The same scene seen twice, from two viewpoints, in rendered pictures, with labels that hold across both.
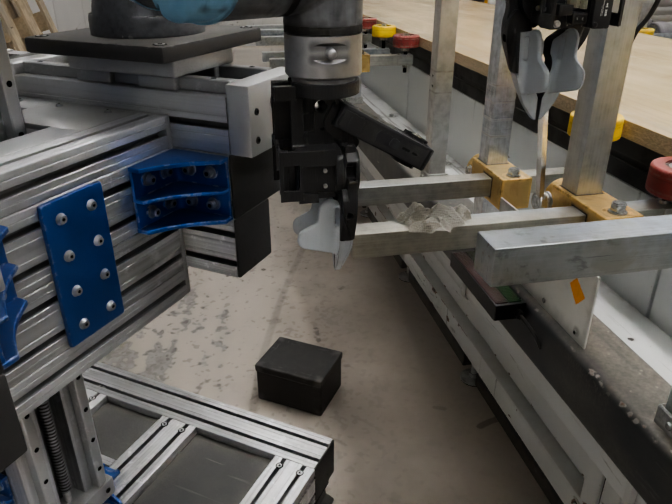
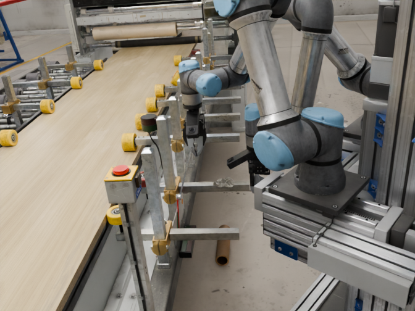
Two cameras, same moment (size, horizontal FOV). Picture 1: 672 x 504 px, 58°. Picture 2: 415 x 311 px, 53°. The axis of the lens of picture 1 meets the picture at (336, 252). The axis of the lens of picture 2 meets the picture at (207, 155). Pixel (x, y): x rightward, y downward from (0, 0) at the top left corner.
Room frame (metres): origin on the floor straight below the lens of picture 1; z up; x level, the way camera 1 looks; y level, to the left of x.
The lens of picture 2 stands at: (2.01, 0.28, 1.69)
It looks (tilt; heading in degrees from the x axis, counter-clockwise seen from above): 26 degrees down; 198
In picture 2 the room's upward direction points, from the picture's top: 5 degrees counter-clockwise
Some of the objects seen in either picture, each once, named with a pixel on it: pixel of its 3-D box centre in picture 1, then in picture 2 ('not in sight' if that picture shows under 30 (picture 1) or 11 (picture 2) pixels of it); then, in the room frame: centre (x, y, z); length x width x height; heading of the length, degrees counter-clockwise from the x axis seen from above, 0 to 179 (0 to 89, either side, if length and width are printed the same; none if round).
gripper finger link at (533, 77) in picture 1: (536, 78); (200, 143); (0.63, -0.20, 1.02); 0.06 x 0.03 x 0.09; 11
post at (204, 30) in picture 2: not in sight; (207, 60); (-1.00, -0.66, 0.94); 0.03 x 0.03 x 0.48; 11
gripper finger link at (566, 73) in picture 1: (564, 76); (192, 143); (0.63, -0.23, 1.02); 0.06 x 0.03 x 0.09; 11
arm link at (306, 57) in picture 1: (323, 57); (255, 139); (0.61, 0.01, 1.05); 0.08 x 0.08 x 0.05
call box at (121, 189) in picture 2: not in sight; (123, 185); (1.22, -0.21, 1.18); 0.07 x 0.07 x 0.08; 11
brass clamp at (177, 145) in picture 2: not in sight; (178, 140); (0.45, -0.36, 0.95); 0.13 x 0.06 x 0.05; 11
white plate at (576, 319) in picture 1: (537, 264); (179, 217); (0.74, -0.28, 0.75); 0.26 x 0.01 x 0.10; 11
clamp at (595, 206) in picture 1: (589, 214); (171, 189); (0.70, -0.31, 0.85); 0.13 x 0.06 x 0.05; 11
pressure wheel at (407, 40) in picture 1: (405, 52); not in sight; (1.93, -0.21, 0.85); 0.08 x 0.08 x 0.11
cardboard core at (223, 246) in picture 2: not in sight; (223, 244); (0.02, -0.32, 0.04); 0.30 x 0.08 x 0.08; 11
